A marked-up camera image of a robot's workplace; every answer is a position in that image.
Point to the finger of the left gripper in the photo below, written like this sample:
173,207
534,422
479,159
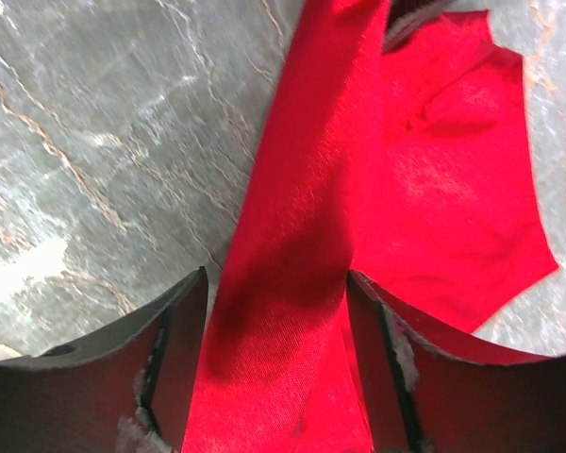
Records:
406,16

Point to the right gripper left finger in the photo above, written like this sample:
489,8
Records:
125,387

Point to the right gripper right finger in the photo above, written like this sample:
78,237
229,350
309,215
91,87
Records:
429,387

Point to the red cloth napkin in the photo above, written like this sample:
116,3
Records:
411,167

